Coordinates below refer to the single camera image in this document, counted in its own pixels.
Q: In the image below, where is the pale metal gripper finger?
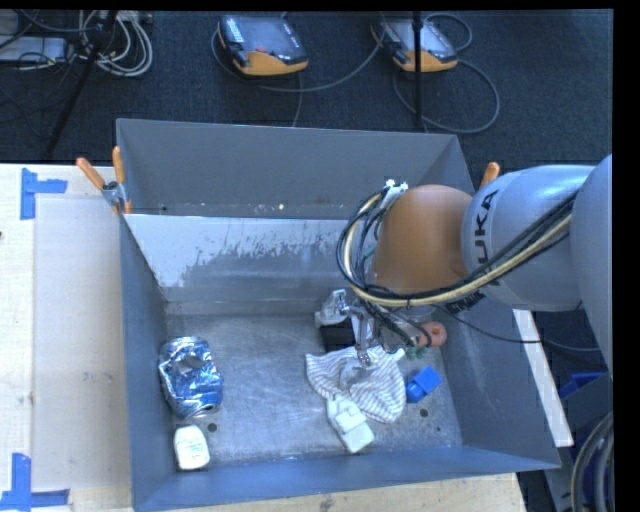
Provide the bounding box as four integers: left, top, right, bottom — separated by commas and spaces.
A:
341, 346, 376, 389
316, 288, 350, 327

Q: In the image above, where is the small white plastic container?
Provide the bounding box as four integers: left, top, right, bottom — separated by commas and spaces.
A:
172, 423, 212, 472

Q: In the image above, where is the pale wood flat board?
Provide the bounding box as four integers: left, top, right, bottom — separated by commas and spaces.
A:
30, 192, 134, 495

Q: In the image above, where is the white plastic block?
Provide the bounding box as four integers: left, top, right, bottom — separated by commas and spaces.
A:
325, 394, 376, 455

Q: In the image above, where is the crushed blue metal can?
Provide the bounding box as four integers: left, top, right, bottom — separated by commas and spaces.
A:
157, 335, 225, 420

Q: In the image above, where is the white striped cloth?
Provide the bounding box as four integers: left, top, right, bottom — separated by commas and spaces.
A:
304, 344, 409, 425

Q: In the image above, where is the grey metal bin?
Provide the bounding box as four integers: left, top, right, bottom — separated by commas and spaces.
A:
114, 117, 562, 512

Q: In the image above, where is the blue toy block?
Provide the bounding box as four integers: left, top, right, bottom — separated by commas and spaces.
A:
404, 364, 444, 404

